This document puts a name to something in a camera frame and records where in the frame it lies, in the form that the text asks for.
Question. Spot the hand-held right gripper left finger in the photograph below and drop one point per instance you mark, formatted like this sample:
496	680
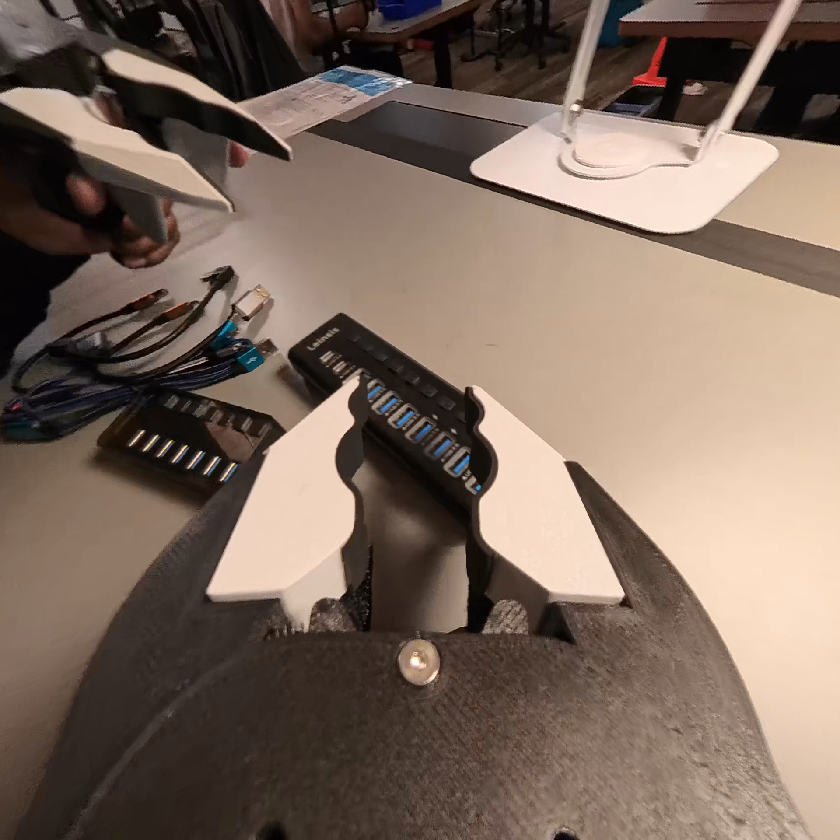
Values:
289	499

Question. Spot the person's left hand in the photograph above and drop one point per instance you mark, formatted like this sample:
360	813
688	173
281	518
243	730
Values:
59	226

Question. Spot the black usb hub white lettering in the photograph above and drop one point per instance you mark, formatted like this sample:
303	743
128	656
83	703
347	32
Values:
394	374

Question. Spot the clear plastic bag with leaflet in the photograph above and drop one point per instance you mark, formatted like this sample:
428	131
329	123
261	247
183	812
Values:
315	98

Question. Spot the dark wooden table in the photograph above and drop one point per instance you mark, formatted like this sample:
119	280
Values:
722	23

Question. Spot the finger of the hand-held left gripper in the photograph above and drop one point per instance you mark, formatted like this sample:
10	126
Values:
111	151
184	88

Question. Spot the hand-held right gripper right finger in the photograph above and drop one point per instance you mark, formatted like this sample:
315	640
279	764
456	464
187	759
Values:
544	518

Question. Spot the black office chair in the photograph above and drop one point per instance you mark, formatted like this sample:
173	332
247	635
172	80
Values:
525	33

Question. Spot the orange traffic cone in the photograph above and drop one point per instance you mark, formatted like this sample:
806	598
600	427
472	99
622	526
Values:
652	69

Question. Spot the person's left forearm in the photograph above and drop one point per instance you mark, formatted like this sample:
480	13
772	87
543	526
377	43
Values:
23	295

